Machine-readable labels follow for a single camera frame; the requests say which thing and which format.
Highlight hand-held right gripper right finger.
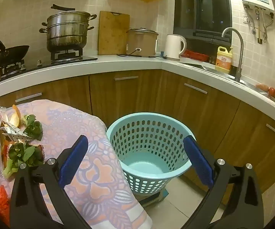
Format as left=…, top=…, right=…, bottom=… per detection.
left=183, top=135, right=264, bottom=229

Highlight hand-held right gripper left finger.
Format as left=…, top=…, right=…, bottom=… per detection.
left=10, top=135, right=90, bottom=229

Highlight white dotted paper scrap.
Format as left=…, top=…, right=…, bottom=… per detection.
left=2, top=125, right=30, bottom=142

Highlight light blue perforated plastic basket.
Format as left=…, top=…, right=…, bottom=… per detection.
left=106, top=113, right=196, bottom=195

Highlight orange peel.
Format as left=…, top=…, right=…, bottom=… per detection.
left=10, top=104, right=21, bottom=127

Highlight floral pink purple tablecloth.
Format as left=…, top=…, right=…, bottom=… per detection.
left=0, top=99, right=153, bottom=229

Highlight leafy green vegetable scrap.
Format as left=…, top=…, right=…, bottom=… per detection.
left=20, top=114, right=44, bottom=141
left=2, top=143, right=45, bottom=178

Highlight low stand under basket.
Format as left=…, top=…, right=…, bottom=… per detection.
left=137, top=188, right=169, bottom=208

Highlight black wok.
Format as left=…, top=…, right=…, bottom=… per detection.
left=0, top=39, right=30, bottom=67

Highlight black glass gas stove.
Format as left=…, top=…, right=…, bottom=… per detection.
left=0, top=49, right=98, bottom=86

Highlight wooden base cabinets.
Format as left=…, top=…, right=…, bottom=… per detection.
left=0, top=69, right=275, bottom=194

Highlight stainless steel sink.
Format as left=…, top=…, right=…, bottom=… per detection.
left=179, top=62, right=275, bottom=105

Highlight yellow dish soap bottle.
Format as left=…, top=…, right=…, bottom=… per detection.
left=215, top=46, right=233, bottom=74

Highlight red plastic tray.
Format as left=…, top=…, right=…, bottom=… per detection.
left=182, top=50, right=209, bottom=62

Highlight metal kitchen faucet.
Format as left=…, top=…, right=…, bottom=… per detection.
left=222, top=28, right=244, bottom=82

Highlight white electric kettle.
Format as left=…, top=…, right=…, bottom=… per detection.
left=164, top=35, right=187, bottom=61

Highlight stainless steel steamer pot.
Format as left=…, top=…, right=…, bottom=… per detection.
left=39, top=11, right=97, bottom=53

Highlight beige rice cooker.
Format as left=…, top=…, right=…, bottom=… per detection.
left=125, top=28, right=159, bottom=57

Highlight wooden cutting board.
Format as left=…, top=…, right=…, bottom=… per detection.
left=98, top=11, right=130, bottom=56

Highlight black utensil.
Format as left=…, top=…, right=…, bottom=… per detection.
left=51, top=4, right=76, bottom=11

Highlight dark kitchen window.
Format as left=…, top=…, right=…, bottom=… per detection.
left=173, top=0, right=232, bottom=42

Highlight black power cable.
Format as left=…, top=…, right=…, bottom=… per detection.
left=117, top=49, right=163, bottom=58

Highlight white wall water heater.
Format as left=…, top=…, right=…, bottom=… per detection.
left=242, top=0, right=275, bottom=15

